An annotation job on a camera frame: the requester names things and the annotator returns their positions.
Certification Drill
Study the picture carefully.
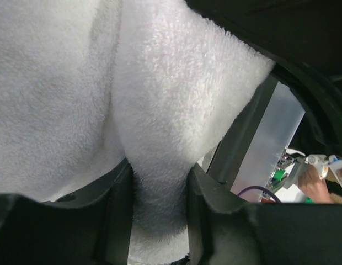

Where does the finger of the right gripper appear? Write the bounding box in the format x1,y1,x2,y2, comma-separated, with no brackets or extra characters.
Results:
187,1,342,155

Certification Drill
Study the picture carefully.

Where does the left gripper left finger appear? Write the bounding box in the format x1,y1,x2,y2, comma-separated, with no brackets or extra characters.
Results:
0,161,132,264

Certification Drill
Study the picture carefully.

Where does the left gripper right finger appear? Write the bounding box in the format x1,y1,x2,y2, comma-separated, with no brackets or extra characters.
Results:
187,166,342,265

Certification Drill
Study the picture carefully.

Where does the white towel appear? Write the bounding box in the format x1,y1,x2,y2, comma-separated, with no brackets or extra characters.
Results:
0,1,274,264

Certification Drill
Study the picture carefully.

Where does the person's hand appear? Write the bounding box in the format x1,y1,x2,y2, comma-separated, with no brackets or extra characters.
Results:
298,165,334,204

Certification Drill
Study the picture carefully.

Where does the circuit board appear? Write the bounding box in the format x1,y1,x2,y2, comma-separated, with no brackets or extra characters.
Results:
265,149,306,203

